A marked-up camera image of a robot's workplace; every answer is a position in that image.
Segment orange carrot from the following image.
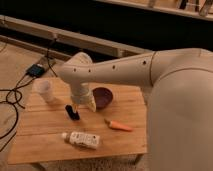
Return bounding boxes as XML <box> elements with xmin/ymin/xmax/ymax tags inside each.
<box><xmin>104</xmin><ymin>119</ymin><xmax>133</xmax><ymax>131</ymax></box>

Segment black eraser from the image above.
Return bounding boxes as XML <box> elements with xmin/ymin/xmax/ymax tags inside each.
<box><xmin>65</xmin><ymin>105</ymin><xmax>80</xmax><ymax>120</ymax></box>

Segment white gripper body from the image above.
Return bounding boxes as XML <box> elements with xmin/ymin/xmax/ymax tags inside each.
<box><xmin>70</xmin><ymin>83</ymin><xmax>93</xmax><ymax>104</ymax></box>

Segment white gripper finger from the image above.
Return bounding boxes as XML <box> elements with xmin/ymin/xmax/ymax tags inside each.
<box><xmin>86</xmin><ymin>97</ymin><xmax>96</xmax><ymax>112</ymax></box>

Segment dark purple bowl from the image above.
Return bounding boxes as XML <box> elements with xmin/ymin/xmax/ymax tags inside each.
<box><xmin>93</xmin><ymin>87</ymin><xmax>113</xmax><ymax>110</ymax></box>

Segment black power adapter box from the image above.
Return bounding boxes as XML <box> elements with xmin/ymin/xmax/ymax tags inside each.
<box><xmin>26</xmin><ymin>64</ymin><xmax>45</xmax><ymax>78</ymax></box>

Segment black cables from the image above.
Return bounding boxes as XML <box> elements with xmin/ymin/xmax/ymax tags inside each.
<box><xmin>0</xmin><ymin>39</ymin><xmax>58</xmax><ymax>153</ymax></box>

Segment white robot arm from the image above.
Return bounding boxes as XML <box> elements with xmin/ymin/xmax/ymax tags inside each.
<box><xmin>59</xmin><ymin>48</ymin><xmax>213</xmax><ymax>112</ymax></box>

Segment wooden table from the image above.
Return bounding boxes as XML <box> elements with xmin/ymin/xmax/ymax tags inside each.
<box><xmin>8</xmin><ymin>78</ymin><xmax>147</xmax><ymax>164</ymax></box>

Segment translucent plastic cup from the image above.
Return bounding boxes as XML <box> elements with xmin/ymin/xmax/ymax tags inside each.
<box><xmin>34</xmin><ymin>79</ymin><xmax>54</xmax><ymax>103</ymax></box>

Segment white plastic bottle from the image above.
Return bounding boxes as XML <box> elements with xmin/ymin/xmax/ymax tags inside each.
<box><xmin>61</xmin><ymin>131</ymin><xmax>100</xmax><ymax>149</ymax></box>

